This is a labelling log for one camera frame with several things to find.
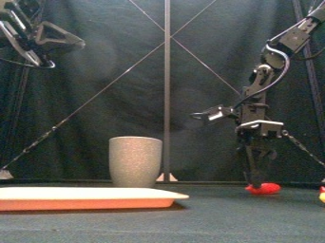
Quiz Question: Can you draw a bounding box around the red toy chile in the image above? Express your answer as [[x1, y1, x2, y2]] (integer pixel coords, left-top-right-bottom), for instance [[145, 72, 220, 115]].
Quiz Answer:
[[245, 182, 282, 196]]

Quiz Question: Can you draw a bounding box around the black cloth backdrop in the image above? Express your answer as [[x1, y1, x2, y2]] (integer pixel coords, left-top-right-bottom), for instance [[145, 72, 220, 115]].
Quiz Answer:
[[0, 0, 325, 184]]

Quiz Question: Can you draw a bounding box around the thin diagonal brace rod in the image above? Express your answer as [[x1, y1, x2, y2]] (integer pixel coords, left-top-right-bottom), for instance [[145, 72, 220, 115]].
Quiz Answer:
[[127, 0, 325, 167], [0, 0, 218, 180]]

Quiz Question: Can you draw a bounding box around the grey speckled cup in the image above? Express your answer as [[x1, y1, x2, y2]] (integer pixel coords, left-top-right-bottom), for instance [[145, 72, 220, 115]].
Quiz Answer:
[[109, 136, 163, 189]]

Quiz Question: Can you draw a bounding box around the white and orange tray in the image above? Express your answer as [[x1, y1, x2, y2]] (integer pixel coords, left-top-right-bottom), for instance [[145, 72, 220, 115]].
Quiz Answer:
[[0, 186, 190, 213]]

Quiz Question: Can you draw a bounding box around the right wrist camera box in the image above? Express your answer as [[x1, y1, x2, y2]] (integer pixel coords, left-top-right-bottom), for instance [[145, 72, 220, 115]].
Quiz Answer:
[[189, 104, 238, 125]]

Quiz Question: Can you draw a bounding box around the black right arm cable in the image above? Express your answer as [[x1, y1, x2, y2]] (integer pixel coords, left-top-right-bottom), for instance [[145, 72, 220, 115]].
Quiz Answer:
[[233, 43, 292, 110]]

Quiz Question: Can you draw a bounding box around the dark frame post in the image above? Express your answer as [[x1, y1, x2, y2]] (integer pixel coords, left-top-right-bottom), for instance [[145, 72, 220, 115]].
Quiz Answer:
[[291, 0, 325, 150]]

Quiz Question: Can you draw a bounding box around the vertical grey frame pole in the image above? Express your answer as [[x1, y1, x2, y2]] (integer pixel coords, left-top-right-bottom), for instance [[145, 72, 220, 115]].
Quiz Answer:
[[155, 0, 180, 183]]

